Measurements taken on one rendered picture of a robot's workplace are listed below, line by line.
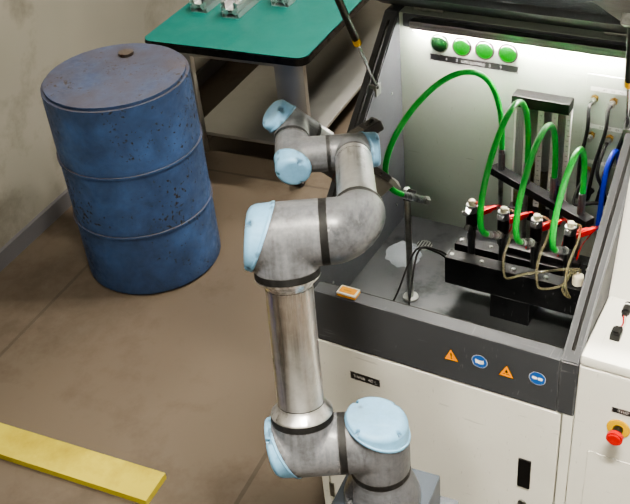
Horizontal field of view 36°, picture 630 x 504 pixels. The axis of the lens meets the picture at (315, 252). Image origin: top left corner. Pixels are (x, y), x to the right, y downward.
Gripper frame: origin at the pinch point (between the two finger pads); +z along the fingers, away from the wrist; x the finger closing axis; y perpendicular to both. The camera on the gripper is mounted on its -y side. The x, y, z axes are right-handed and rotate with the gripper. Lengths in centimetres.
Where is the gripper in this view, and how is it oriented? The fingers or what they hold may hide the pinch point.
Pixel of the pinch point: (395, 182)
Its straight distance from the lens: 224.2
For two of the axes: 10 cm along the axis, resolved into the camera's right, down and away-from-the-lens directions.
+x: 3.8, 3.3, -8.7
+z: 7.5, 4.4, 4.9
